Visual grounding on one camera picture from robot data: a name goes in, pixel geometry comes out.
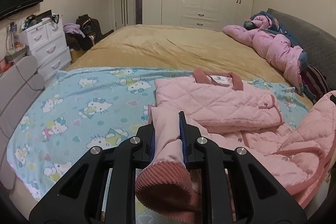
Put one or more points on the white drawer chest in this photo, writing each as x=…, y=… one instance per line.
x=47, y=43

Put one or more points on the hello kitty blue sheet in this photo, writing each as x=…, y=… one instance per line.
x=80, y=109

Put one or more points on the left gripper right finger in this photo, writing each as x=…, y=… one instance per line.
x=236, y=188

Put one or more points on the tan bed blanket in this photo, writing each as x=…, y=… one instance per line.
x=179, y=48

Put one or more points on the purple clothes pile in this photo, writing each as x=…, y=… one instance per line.
x=74, y=29

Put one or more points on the black backpack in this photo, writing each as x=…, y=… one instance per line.
x=91, y=29

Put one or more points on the striped dark pillow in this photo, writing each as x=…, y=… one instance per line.
x=314, y=83

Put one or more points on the pink floral duvet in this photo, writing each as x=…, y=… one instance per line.
x=272, y=41

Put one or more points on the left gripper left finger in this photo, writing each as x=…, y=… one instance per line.
x=100, y=186

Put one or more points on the pink quilted jacket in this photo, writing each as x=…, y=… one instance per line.
x=232, y=113

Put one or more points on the grey headboard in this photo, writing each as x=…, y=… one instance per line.
x=319, y=45

